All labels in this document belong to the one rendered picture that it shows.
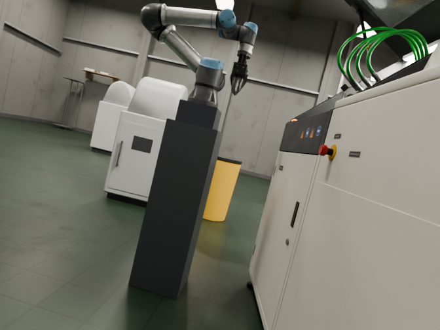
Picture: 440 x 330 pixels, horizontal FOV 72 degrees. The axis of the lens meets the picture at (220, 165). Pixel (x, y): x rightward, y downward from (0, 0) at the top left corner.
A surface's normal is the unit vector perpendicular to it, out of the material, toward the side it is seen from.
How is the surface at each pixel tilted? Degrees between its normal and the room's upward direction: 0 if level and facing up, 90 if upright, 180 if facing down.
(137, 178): 90
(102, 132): 90
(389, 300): 90
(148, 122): 90
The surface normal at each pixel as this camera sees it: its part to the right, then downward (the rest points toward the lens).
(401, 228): -0.97, -0.24
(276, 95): -0.11, 0.04
